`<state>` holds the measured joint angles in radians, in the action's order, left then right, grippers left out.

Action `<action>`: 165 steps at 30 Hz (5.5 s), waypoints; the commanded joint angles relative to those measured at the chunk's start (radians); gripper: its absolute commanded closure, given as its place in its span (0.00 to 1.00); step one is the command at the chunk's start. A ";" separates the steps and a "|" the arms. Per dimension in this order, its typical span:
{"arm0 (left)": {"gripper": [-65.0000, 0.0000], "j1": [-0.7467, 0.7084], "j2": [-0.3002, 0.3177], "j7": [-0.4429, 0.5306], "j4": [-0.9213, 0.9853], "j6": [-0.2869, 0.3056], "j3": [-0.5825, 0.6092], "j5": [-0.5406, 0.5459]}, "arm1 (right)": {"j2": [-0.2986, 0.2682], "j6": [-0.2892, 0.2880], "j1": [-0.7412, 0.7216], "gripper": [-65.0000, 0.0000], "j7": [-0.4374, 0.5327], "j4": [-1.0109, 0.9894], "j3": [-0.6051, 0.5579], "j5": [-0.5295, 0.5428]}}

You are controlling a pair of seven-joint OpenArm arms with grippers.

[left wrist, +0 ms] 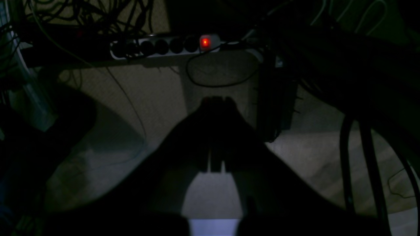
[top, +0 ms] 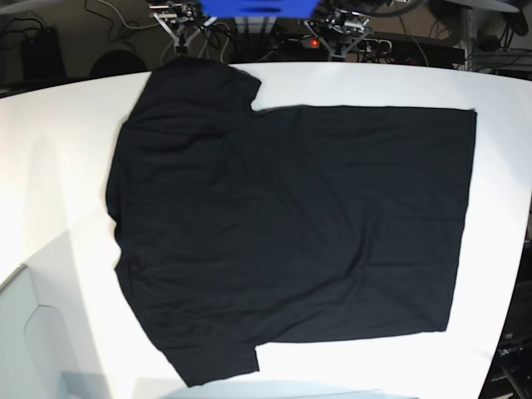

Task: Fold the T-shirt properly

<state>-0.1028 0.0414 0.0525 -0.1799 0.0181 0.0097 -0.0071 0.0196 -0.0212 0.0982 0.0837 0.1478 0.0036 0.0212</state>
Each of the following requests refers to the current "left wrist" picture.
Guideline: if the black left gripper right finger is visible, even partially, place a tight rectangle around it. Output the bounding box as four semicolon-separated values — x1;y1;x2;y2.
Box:
218;97;388;236

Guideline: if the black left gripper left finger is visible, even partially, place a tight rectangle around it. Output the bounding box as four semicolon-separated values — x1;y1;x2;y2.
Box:
46;97;217;236

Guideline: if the black looped cable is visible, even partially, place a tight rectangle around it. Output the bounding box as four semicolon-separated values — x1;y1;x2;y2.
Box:
185;49;260;88

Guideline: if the white power strip red switch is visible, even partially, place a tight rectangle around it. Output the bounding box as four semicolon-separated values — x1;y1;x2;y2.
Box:
110;33;222;60

